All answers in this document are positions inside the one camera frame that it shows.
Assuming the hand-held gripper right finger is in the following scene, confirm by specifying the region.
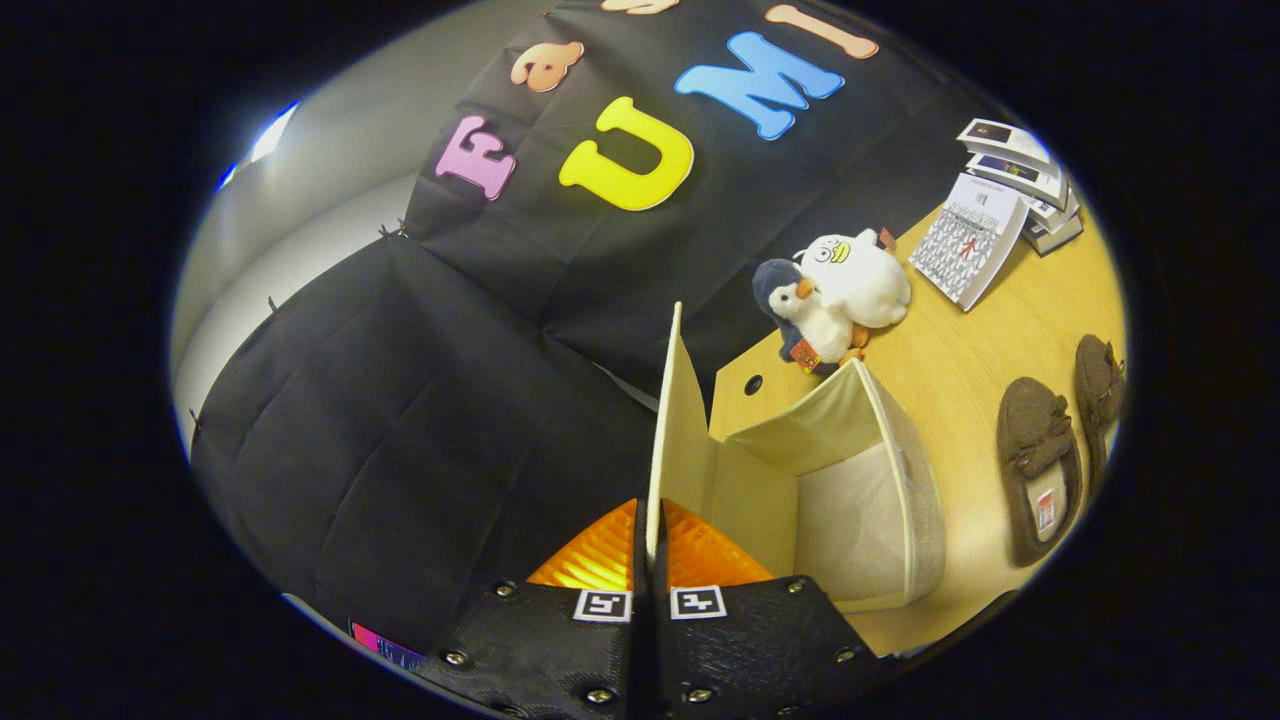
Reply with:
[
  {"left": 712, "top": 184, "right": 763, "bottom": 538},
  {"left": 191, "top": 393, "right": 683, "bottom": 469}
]
[{"left": 650, "top": 498, "right": 881, "bottom": 720}]

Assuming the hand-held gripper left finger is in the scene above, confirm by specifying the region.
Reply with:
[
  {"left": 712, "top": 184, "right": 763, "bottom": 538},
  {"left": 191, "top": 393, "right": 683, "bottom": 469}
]
[{"left": 415, "top": 498, "right": 646, "bottom": 720}]

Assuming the beige fabric storage box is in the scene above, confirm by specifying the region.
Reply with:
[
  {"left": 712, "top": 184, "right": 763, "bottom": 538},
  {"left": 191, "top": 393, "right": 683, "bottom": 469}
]
[{"left": 645, "top": 302, "right": 948, "bottom": 613}]

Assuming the brown fuzzy slipper shoe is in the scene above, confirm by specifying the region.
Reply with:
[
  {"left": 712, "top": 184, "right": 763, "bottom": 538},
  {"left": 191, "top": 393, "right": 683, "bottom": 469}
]
[
  {"left": 1075, "top": 334, "right": 1128, "bottom": 491},
  {"left": 997, "top": 377, "right": 1084, "bottom": 568}
]

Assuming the pink purple printed object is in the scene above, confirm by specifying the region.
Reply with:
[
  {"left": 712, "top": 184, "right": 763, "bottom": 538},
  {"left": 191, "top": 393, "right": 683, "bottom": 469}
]
[{"left": 350, "top": 620, "right": 428, "bottom": 671}]

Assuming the grey white penguin plush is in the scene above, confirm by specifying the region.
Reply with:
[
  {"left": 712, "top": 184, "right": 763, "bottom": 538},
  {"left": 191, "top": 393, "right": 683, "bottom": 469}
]
[{"left": 752, "top": 258, "right": 871, "bottom": 369}]

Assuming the white duck plush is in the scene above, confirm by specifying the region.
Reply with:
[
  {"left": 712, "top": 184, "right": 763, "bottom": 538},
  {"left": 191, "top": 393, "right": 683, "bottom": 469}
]
[{"left": 795, "top": 228, "right": 913, "bottom": 329}]

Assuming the white book with patterned cover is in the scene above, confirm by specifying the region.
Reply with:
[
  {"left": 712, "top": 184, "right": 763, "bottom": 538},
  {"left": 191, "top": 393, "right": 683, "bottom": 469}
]
[{"left": 908, "top": 173, "right": 1031, "bottom": 313}]

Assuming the dark cover book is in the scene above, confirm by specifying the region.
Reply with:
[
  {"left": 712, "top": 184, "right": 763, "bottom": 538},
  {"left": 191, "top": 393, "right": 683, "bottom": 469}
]
[{"left": 1025, "top": 212, "right": 1084, "bottom": 256}]

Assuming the white book with black print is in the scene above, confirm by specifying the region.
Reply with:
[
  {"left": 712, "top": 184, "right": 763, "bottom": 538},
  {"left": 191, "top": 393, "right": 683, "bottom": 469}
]
[{"left": 1020, "top": 190, "right": 1081, "bottom": 233}]

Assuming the white book with blue picture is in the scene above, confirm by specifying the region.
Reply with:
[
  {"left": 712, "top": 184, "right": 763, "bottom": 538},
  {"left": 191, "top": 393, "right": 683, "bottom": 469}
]
[{"left": 965, "top": 152, "right": 1071, "bottom": 209}]

